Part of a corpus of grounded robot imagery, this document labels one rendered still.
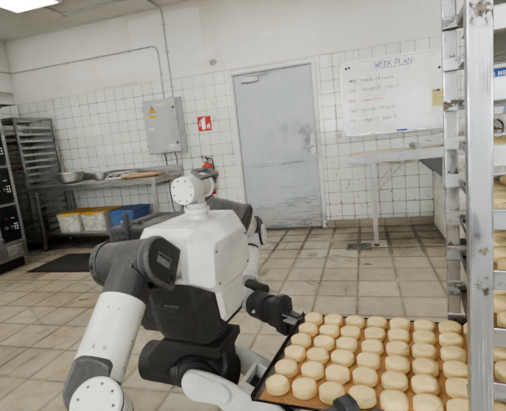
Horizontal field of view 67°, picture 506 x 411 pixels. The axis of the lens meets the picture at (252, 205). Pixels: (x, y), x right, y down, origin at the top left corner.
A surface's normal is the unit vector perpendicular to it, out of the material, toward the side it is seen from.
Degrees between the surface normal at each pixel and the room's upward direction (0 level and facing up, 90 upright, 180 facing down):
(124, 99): 90
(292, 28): 90
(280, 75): 90
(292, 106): 90
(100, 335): 45
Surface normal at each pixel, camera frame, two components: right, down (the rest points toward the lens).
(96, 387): 0.10, -0.60
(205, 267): 0.37, 0.04
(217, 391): -0.38, 0.19
